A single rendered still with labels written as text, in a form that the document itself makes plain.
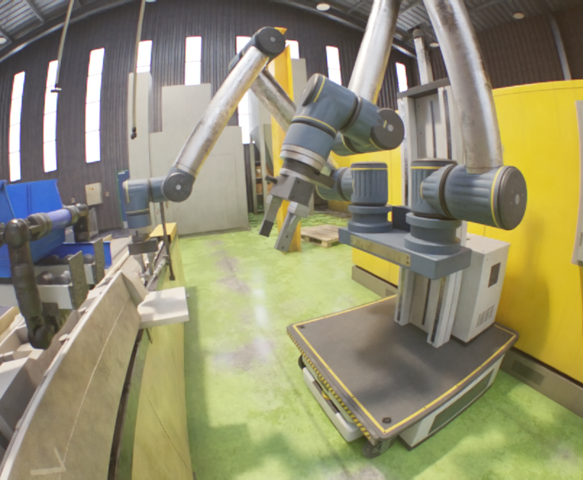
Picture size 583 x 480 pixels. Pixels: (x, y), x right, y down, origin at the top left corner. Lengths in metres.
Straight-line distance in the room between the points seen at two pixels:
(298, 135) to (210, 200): 5.94
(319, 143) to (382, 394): 1.05
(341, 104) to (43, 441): 0.82
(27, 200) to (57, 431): 0.39
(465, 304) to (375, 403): 0.72
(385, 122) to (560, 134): 1.27
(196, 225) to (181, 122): 3.05
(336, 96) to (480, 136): 0.47
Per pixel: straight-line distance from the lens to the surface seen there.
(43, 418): 0.49
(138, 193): 1.12
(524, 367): 2.07
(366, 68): 0.91
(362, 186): 1.35
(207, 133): 1.01
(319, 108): 0.60
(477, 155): 0.89
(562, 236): 1.74
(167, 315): 1.08
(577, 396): 2.04
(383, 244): 1.19
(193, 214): 6.49
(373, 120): 0.65
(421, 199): 1.05
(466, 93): 0.89
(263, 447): 1.51
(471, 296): 1.53
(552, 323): 1.88
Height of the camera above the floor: 1.27
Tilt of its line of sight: 14 degrees down
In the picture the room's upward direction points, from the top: 3 degrees counter-clockwise
